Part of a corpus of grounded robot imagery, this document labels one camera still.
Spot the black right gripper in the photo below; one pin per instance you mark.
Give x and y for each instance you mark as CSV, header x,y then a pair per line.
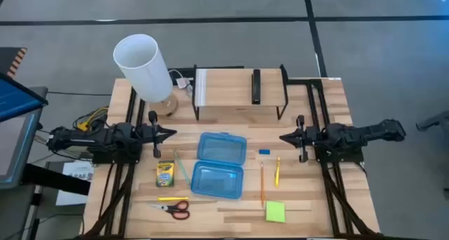
x,y
310,136

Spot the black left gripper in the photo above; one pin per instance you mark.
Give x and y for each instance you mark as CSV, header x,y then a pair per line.
x,y
151,133

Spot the yellow pen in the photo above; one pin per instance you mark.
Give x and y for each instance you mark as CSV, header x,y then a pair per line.
x,y
277,171

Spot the yellow green crayon box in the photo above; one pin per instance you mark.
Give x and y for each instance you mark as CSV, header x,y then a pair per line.
x,y
165,173

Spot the orange pencil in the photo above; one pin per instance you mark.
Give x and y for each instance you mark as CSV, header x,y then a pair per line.
x,y
262,184

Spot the blue translucent plastic pencil box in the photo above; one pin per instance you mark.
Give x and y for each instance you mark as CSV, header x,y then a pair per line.
x,y
219,166

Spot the yellow highlighter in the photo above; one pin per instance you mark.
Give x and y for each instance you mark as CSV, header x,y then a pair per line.
x,y
173,199

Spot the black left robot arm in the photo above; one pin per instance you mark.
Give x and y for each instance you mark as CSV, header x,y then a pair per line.
x,y
87,138

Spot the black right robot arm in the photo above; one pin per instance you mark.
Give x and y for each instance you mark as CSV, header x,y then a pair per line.
x,y
365,133

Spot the blue eraser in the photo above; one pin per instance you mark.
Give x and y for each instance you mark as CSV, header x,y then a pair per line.
x,y
264,151

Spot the white power adapter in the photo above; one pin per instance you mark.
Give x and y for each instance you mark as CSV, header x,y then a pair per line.
x,y
183,83

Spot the black stapler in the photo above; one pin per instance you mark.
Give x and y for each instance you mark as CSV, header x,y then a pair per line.
x,y
256,87

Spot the white shade wooden base lamp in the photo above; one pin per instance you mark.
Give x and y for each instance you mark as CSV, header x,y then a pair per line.
x,y
144,68

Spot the green sticky notes pad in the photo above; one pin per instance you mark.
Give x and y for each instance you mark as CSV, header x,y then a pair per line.
x,y
275,212

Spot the wooden shelf black metal legs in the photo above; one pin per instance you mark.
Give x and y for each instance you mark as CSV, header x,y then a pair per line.
x,y
228,87

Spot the white printed paper sheet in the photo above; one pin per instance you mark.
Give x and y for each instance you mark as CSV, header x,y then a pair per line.
x,y
75,184

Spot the blue screen monitor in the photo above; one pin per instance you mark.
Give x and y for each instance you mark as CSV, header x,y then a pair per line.
x,y
17,98

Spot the grey screen monitor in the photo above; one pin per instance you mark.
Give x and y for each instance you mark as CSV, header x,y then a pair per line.
x,y
14,148

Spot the hazard striped black mat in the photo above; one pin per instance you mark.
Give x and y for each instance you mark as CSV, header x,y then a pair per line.
x,y
12,61

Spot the black aluminium frame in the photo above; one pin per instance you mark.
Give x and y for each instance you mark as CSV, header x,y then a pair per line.
x,y
122,194
338,194

